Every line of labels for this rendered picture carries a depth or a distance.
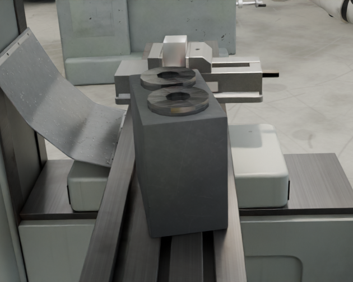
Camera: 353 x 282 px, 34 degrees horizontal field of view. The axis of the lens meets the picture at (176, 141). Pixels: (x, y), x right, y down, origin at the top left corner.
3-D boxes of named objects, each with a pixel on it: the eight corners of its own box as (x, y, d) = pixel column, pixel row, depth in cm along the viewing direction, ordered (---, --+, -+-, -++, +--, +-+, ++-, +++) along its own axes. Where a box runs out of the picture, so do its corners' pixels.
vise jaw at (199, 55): (212, 57, 144) (212, 41, 142) (211, 73, 133) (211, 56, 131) (188, 57, 144) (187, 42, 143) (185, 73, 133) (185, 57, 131)
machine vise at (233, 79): (259, 81, 147) (260, 39, 142) (263, 102, 134) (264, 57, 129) (124, 83, 150) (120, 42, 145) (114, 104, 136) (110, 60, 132)
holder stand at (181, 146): (200, 164, 107) (198, 60, 99) (229, 229, 88) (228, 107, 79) (136, 171, 106) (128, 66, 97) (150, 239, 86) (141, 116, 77)
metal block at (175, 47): (187, 59, 141) (186, 34, 139) (186, 66, 136) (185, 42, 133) (166, 59, 142) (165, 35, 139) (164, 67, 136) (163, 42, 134)
